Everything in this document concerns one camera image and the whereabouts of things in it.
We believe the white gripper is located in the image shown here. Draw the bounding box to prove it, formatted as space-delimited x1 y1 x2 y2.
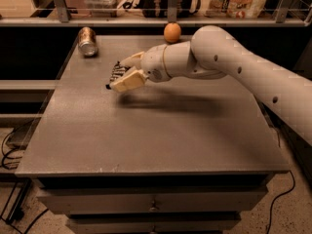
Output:
110 44 170 93

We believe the black rxbar chocolate wrapper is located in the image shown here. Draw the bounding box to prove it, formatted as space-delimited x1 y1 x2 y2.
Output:
105 62 130 90

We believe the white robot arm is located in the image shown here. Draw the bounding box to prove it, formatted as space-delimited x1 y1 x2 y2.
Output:
107 25 312 144

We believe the orange soda can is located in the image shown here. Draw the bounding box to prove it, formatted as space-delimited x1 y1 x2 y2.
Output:
78 27 98 57

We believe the orange fruit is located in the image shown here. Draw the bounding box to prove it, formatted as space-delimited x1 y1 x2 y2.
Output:
164 22 181 43

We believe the black backpack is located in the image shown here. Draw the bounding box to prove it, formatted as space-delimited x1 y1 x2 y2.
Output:
136 0 201 18

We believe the grey drawer cabinet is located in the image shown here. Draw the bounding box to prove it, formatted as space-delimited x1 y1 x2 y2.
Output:
17 36 289 220

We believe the colourful snack bag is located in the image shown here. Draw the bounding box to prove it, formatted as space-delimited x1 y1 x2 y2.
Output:
206 0 267 19

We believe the top drawer with knob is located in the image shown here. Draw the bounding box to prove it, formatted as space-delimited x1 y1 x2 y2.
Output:
37 186 267 215

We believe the lower drawer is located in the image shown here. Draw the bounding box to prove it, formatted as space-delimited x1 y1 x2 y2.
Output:
66 214 241 234

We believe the metal shelf rail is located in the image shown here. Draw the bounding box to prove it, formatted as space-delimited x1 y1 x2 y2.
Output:
0 0 312 27

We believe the black cable on right floor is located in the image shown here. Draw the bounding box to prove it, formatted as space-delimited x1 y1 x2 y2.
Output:
264 170 296 234

